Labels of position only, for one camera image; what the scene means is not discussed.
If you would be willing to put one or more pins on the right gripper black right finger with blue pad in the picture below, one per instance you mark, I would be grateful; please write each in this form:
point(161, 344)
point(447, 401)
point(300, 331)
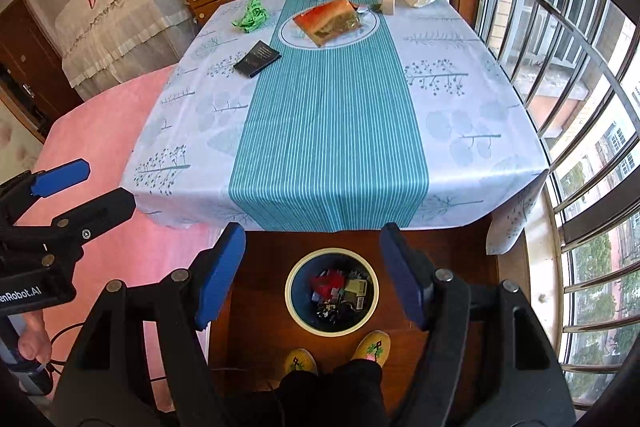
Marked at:
point(486, 359)

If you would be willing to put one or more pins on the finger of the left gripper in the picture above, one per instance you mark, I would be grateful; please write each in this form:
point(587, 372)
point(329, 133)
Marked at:
point(24, 190)
point(80, 225)

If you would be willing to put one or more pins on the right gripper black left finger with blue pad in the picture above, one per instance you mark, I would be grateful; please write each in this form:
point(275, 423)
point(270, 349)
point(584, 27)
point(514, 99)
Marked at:
point(106, 379)

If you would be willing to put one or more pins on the green paper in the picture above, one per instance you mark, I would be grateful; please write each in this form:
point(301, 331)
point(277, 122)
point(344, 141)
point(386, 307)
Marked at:
point(254, 17)

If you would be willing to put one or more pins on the orange foil snack bag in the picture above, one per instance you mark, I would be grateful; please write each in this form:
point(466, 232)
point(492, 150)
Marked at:
point(334, 23)

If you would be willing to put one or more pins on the beige rectangular box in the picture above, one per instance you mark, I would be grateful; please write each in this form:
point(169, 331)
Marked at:
point(388, 7)

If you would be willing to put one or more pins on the black yellow snack bag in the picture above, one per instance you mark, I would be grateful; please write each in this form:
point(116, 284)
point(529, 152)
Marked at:
point(347, 307)

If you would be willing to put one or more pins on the red paper bag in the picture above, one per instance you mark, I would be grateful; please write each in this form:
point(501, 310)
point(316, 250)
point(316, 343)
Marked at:
point(328, 284)

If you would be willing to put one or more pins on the round blue white trash bin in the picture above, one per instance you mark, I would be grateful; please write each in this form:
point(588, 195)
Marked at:
point(297, 291)

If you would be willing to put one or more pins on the person's left hand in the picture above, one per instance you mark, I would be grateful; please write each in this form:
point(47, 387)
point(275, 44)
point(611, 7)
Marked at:
point(34, 343)

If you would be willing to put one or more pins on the right yellow embroidered slipper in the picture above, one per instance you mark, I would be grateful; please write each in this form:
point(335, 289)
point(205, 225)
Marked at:
point(374, 347)

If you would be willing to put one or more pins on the yellow embroidered slipper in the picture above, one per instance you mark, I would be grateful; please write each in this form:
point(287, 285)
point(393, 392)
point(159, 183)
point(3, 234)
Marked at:
point(300, 360)
point(374, 347)

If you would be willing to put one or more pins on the dark wooden door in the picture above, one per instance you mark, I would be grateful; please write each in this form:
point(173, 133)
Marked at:
point(31, 69)

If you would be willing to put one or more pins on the left yellow embroidered slipper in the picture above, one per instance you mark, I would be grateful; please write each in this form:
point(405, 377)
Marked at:
point(300, 360)

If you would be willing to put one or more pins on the white lace cloth covered furniture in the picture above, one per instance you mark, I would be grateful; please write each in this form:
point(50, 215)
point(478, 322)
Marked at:
point(105, 43)

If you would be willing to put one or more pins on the teal white patterned tablecloth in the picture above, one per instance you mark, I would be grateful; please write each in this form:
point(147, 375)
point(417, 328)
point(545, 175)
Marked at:
point(416, 124)

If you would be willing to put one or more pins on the metal window bars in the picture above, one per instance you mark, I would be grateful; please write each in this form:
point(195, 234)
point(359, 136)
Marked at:
point(575, 66)

